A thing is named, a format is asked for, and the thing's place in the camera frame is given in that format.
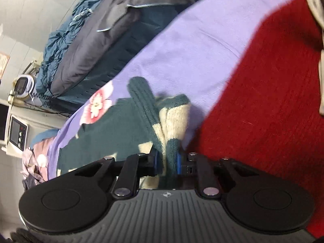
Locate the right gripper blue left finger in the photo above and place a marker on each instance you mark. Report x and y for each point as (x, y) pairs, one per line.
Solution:
(156, 161)

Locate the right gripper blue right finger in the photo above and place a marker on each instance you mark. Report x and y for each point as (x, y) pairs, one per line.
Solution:
(182, 161)

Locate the green cream checkered knit sweater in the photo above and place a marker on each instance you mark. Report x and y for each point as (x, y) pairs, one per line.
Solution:
(133, 125)

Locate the red fleece blanket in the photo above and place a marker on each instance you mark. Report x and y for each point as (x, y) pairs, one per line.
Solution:
(268, 115)

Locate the purple floral bed sheet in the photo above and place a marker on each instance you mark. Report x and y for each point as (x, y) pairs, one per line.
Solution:
(194, 56)

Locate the mauve patterned garment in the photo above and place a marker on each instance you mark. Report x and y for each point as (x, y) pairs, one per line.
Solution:
(34, 169)

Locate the white bedside cabinet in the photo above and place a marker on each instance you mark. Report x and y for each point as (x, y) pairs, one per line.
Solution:
(38, 121)

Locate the white round desk device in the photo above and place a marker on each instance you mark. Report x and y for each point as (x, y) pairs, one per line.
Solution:
(24, 86)

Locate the teal crumpled blanket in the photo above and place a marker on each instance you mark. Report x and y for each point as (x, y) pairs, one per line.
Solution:
(59, 42)

